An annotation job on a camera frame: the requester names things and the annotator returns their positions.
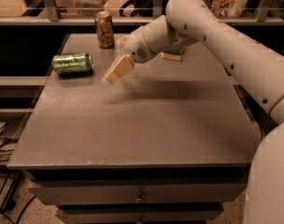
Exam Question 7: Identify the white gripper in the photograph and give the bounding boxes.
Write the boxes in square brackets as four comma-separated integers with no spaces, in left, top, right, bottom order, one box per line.
[105,27,156,84]

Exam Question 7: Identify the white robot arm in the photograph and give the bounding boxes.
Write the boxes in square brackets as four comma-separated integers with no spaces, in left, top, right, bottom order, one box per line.
[105,0,284,224]

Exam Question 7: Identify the brown gold soda can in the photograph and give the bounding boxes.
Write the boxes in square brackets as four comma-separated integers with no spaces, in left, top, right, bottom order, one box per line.
[94,11,115,49]

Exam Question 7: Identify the green soda can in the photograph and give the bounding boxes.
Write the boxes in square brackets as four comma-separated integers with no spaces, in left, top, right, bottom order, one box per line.
[52,52,92,76]

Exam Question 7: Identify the green yellow sponge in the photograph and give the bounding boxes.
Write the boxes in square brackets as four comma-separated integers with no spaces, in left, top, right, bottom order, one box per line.
[161,48,185,62]

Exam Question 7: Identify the black bag behind glass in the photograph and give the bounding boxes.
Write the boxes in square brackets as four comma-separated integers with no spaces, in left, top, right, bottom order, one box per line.
[119,0,169,17]

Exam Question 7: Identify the grey drawer cabinet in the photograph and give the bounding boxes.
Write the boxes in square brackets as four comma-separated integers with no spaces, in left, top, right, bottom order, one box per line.
[8,35,260,210]

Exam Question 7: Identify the metal glass railing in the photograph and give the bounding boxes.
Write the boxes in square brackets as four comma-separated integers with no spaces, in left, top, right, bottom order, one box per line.
[0,0,284,25]

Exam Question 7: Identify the lower drawer with knob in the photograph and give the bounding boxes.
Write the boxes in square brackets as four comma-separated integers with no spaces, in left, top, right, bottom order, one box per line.
[56,206,222,224]

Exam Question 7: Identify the drawer with knob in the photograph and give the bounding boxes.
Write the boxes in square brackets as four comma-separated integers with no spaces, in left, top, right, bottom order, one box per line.
[29,181,246,205]
[56,206,222,224]

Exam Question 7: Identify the upper drawer with knob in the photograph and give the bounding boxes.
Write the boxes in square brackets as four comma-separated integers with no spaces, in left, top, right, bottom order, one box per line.
[29,181,246,205]

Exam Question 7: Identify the black cables left floor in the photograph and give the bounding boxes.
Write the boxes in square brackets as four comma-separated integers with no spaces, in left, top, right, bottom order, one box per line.
[0,115,37,224]

